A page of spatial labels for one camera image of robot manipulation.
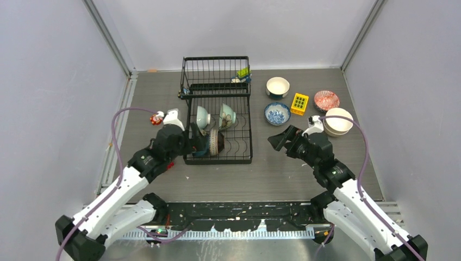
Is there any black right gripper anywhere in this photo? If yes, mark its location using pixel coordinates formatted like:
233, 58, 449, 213
268, 124, 319, 169

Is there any white blue floral bowl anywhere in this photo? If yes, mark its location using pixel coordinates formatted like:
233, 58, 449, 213
264, 102, 291, 126

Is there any beige bowl with brown markings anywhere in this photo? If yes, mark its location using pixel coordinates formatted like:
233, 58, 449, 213
323, 120, 349, 137

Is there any teal bowl white inside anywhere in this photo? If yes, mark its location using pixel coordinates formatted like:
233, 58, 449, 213
266, 77, 290, 100

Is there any beige bowl with flower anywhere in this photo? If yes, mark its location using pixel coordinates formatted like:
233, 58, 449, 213
324, 108, 353, 134

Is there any red white patterned bowl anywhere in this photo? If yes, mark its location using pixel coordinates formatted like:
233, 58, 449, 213
314, 90, 340, 113

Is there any black wire dish rack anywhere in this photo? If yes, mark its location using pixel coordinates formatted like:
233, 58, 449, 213
179, 55, 253, 165

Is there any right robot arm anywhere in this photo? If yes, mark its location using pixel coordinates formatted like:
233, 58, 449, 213
268, 126, 428, 260

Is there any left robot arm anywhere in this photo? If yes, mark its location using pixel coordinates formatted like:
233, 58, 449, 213
55, 123, 208, 260

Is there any dark blue glazed bowl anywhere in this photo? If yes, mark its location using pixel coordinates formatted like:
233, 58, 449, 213
192, 136, 209, 157

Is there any brown patterned band bowl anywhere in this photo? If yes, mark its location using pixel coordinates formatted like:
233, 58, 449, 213
208, 129, 225, 157

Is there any light blue dotted bowl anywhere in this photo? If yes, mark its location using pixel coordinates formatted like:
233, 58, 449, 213
196, 105, 211, 129

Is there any yellow window toy block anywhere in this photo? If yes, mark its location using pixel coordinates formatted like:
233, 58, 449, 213
290, 93, 309, 116

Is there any red white window block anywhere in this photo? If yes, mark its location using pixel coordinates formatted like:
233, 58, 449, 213
166, 162, 175, 170

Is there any pale green ceramic bowl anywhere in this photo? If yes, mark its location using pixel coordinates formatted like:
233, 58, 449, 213
219, 103, 236, 131

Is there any small red flower toy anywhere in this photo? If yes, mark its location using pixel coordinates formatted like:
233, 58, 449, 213
150, 113, 164, 126

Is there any green blue toy car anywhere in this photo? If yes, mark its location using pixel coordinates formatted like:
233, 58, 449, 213
230, 67, 252, 83

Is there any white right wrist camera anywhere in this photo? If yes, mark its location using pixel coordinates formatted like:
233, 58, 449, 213
302, 115, 324, 136

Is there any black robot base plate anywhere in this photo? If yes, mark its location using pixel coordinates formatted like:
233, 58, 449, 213
146, 201, 329, 232

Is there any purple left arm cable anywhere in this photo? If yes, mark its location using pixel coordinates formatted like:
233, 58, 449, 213
54, 107, 191, 261

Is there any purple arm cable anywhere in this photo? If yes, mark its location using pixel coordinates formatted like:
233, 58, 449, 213
54, 107, 191, 261
316, 115, 426, 261

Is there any perforated metal rail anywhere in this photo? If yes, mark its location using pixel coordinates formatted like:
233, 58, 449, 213
112, 226, 315, 241

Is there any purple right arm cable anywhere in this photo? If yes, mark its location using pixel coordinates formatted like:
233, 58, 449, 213
316, 115, 426, 261

